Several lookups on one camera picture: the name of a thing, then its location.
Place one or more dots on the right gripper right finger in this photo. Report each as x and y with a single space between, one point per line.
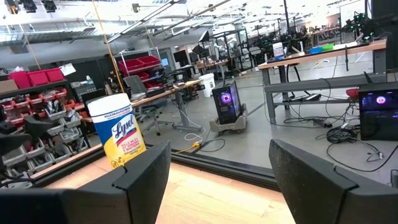
326 199

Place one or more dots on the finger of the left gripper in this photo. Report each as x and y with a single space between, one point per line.
35 126
12 141

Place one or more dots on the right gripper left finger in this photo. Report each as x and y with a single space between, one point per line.
124 199

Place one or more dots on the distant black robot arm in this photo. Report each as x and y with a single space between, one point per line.
362 25

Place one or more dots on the black shelf with small bins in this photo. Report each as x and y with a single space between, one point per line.
62 124

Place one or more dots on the brown cardboard box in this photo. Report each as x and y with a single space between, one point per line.
8 86

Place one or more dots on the large red storage bin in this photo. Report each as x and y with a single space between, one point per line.
54 74
37 77
19 79

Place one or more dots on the white paper sign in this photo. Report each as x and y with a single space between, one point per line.
66 69

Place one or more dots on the white-lidded wipes canister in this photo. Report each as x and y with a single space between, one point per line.
115 124

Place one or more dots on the black floor power adapter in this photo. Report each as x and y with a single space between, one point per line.
323 123

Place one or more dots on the wide black computer case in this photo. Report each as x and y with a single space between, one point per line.
379 118

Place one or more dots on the black power strip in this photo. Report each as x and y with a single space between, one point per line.
303 98

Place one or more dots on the grey office chair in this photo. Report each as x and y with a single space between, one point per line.
135 84

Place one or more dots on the red round object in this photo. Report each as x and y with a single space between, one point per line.
353 93

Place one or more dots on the red rack bin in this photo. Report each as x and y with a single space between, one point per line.
141 76
154 84
149 60
130 64

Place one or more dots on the wooden desk with grey legs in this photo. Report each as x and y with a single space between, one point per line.
168 92

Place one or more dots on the grey floor object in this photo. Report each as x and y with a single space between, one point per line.
230 127

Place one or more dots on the small black computer tower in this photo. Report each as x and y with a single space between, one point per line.
227 105

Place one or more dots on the white bucket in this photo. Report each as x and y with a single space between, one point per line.
207 84

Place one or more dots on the slanted ceiling light strip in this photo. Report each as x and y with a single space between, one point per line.
140 23

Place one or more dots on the distant blue basket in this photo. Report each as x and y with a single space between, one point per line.
315 50

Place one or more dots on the distant green basket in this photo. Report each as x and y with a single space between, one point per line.
327 47

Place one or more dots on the black desk monitor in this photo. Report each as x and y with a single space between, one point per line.
180 57

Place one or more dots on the distant wipes canister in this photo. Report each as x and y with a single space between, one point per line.
278 49

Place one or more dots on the white board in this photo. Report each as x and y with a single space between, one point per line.
351 12

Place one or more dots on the tall black panel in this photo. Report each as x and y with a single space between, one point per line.
385 18

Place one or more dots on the wooden workbench with grey frame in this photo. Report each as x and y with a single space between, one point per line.
311 57

